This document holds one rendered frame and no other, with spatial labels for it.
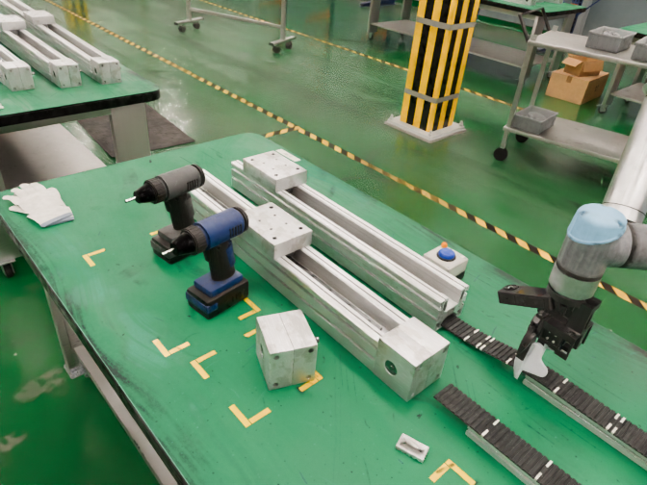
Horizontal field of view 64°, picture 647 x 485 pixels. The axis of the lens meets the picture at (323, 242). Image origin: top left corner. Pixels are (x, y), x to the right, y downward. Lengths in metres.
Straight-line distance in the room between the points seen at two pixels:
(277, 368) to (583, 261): 0.55
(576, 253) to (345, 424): 0.48
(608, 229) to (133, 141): 2.16
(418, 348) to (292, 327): 0.24
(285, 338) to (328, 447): 0.20
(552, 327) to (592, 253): 0.17
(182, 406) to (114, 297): 0.35
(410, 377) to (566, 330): 0.28
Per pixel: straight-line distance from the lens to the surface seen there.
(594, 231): 0.90
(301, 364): 0.98
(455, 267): 1.28
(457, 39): 4.25
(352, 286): 1.11
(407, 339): 0.99
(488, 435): 0.97
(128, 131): 2.60
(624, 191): 1.10
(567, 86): 6.02
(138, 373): 1.06
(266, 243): 1.17
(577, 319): 1.00
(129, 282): 1.27
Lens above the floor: 1.55
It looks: 34 degrees down
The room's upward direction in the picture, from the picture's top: 5 degrees clockwise
